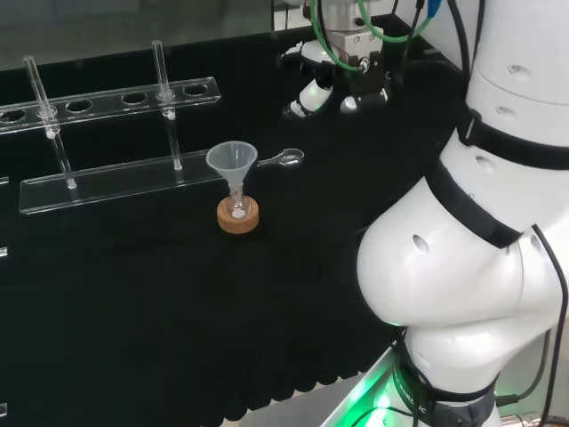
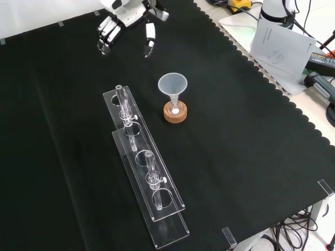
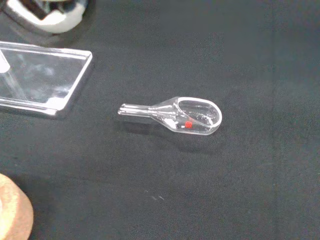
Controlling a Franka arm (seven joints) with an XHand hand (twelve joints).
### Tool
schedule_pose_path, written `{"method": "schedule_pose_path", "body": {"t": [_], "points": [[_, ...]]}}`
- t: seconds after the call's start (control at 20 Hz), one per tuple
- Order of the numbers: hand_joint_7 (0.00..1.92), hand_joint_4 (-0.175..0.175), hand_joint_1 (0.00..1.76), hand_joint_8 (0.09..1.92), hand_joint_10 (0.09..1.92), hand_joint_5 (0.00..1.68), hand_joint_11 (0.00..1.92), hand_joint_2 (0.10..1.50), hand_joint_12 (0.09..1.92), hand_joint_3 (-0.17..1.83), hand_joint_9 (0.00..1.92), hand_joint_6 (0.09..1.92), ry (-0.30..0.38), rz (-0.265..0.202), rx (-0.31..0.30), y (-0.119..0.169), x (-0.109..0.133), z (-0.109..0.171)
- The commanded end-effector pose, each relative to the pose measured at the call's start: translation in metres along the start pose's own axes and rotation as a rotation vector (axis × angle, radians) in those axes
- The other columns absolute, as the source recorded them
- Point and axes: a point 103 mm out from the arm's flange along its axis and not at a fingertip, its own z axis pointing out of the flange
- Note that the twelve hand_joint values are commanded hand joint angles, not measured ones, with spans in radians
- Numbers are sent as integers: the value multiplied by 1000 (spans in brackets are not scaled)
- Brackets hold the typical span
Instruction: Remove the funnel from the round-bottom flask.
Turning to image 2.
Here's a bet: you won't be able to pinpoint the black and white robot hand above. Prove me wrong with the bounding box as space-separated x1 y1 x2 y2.
96 0 170 59

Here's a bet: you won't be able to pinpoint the clear plastic funnel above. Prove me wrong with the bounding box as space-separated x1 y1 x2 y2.
157 72 188 106

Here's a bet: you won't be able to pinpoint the small glass round-bottom flask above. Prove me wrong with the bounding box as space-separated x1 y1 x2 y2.
168 100 182 116

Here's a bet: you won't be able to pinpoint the clear acrylic funnel stand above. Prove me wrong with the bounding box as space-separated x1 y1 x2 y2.
102 84 191 249

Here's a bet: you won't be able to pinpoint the pale board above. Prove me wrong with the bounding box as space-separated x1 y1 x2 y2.
218 14 316 96

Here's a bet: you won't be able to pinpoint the yellow stop button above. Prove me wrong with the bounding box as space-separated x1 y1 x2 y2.
227 0 252 14

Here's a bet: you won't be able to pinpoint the white paper booklet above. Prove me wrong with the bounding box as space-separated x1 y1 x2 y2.
249 19 317 85

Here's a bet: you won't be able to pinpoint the black cloth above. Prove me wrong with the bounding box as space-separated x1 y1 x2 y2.
0 0 335 251

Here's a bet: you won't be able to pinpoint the black power adapter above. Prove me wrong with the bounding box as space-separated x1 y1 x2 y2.
307 51 335 70

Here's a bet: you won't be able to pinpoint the clear acrylic edge clamp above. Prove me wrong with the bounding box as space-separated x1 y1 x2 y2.
221 226 238 249
317 179 335 196

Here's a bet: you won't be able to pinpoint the cork ring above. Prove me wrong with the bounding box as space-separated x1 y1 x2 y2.
163 100 189 124

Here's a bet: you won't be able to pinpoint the black tangled floor cables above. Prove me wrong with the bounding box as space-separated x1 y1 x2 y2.
269 205 335 251

